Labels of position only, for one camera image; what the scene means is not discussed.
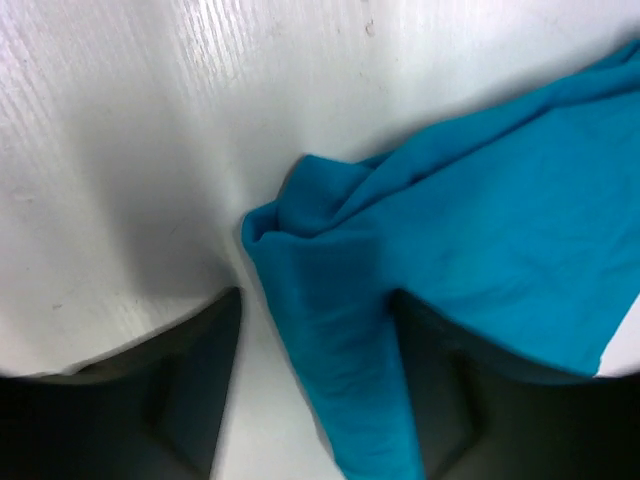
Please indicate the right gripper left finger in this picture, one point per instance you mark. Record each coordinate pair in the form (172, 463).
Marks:
(152, 411)

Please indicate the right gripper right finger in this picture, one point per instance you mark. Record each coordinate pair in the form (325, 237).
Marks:
(484, 412)

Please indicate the blue t shirt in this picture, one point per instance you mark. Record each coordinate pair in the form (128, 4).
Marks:
(520, 222)

